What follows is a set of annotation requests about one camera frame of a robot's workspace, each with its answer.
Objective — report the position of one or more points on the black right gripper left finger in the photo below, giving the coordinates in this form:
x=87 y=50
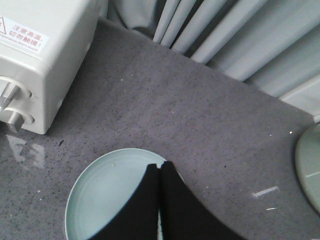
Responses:
x=138 y=218

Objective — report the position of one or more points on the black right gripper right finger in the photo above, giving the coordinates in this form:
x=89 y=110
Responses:
x=182 y=215

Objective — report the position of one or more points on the lower oven control knob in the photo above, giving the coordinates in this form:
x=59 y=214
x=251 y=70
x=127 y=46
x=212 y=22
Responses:
x=17 y=118

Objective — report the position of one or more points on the oven control knob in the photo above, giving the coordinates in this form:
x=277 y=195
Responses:
x=17 y=118
x=12 y=91

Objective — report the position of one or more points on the upper oven control knob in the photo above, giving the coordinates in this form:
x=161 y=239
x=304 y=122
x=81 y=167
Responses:
x=12 y=91

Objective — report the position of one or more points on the white Toshiba toaster oven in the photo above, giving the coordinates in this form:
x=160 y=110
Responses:
x=42 y=46

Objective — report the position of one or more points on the light green plate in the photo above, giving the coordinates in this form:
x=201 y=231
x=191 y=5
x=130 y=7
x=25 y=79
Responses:
x=103 y=188

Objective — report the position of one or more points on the pale green round object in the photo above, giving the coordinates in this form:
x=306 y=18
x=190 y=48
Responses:
x=307 y=164

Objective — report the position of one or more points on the grey curtain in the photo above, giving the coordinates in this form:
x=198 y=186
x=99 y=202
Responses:
x=273 y=45

